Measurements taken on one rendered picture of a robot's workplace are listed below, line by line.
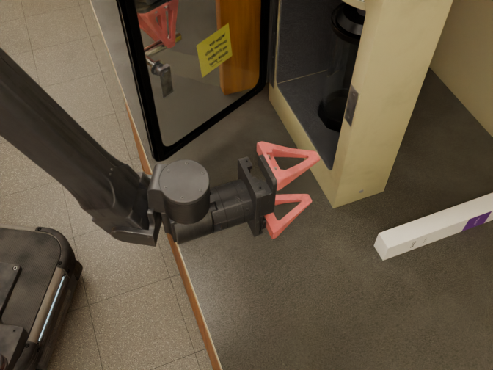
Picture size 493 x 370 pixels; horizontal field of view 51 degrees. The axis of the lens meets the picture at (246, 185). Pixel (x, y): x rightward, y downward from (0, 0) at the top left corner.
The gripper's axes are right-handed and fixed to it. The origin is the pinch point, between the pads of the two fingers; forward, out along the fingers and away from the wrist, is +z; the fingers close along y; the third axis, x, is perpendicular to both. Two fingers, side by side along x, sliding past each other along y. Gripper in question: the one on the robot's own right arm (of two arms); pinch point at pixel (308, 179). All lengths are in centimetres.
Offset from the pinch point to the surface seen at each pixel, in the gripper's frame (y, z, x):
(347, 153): -9.3, 12.3, 8.6
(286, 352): -25.7, -7.3, -13.4
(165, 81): -1.6, -12.5, 27.5
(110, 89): -121, -16, 163
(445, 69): -26, 55, 34
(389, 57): 9.6, 15.5, 8.8
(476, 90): -23, 55, 24
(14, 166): -121, -66, 130
